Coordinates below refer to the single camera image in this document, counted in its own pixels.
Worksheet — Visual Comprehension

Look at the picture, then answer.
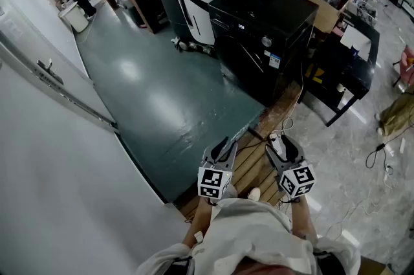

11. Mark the small cardboard box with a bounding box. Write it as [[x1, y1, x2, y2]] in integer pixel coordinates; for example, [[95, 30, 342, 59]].
[[358, 256, 396, 275]]

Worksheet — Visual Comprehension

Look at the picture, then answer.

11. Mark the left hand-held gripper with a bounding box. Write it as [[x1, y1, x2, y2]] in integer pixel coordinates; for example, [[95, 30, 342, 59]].
[[197, 137, 239, 201]]

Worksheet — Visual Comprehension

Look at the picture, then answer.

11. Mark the black floor cable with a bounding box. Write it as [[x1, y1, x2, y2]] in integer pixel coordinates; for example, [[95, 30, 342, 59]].
[[365, 124, 414, 170]]

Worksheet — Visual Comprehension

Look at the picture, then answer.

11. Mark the person's left forearm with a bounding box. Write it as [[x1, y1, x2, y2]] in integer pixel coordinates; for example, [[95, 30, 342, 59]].
[[181, 194, 216, 248]]

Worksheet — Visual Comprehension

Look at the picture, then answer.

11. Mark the person's white shirt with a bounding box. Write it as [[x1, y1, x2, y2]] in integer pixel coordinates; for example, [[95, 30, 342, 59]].
[[134, 197, 362, 275]]

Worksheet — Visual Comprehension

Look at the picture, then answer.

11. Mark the silver door handle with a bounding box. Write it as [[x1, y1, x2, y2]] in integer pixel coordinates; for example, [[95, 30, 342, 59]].
[[36, 58, 65, 85]]

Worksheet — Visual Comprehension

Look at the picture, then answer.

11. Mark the white paper sheet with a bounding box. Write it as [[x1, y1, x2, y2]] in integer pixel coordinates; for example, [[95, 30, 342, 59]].
[[339, 25, 373, 61]]

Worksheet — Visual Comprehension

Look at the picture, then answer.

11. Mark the white power strip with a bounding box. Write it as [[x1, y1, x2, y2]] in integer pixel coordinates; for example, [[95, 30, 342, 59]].
[[269, 133, 287, 153]]

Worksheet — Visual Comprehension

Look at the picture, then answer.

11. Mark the person's right forearm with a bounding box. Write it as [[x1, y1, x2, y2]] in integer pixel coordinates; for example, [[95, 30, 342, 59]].
[[289, 197, 320, 244]]

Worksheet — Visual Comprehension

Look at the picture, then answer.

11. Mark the wooden slat platform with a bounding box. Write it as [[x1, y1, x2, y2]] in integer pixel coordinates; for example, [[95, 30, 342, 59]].
[[176, 81, 307, 223]]

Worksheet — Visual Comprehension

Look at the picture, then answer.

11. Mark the black table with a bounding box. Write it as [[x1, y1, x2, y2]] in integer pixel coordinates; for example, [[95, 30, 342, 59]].
[[299, 8, 381, 127]]

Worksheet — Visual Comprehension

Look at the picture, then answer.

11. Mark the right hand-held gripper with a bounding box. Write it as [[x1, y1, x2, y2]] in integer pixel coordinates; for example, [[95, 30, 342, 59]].
[[265, 134, 317, 199]]

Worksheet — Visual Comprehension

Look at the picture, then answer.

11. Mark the white round bin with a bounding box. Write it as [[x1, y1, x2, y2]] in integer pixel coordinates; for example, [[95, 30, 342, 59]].
[[58, 1, 90, 34]]

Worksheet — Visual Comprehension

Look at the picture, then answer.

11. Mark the black cabinet appliance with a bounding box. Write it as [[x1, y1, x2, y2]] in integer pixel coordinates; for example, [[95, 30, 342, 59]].
[[208, 0, 320, 107]]

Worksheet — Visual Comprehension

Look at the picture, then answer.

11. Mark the black harness strap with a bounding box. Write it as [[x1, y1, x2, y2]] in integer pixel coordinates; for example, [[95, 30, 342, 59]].
[[312, 250, 345, 275], [168, 256, 195, 275]]

